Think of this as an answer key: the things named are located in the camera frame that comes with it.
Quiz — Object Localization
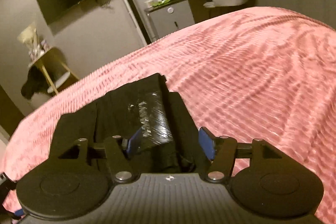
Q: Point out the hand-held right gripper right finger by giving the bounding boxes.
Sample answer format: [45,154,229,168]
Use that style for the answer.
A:
[199,127,282,184]

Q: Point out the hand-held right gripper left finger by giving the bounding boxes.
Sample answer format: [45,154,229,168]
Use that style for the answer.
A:
[56,131,142,184]

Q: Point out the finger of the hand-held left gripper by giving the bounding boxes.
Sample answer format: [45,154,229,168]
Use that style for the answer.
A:
[0,172,24,218]

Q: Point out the black pants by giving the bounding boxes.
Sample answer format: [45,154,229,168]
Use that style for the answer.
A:
[54,73,208,174]

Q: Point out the white round bin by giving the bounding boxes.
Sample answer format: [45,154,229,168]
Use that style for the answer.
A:
[28,93,52,110]

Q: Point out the pink ribbed blanket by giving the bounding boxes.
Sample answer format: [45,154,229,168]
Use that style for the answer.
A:
[0,6,336,224]

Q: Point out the black clothes heap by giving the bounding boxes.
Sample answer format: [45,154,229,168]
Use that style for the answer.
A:
[21,67,49,100]

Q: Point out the round white wooden-legged side table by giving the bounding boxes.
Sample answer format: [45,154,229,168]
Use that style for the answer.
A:
[28,47,80,95]

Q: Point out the grey bedside cabinet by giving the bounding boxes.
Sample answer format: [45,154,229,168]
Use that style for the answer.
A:
[144,0,196,41]

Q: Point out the cream wrapped bouquet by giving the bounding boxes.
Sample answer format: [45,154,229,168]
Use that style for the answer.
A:
[17,23,40,57]

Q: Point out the green leafy item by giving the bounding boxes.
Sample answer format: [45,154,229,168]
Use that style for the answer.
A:
[152,0,172,8]

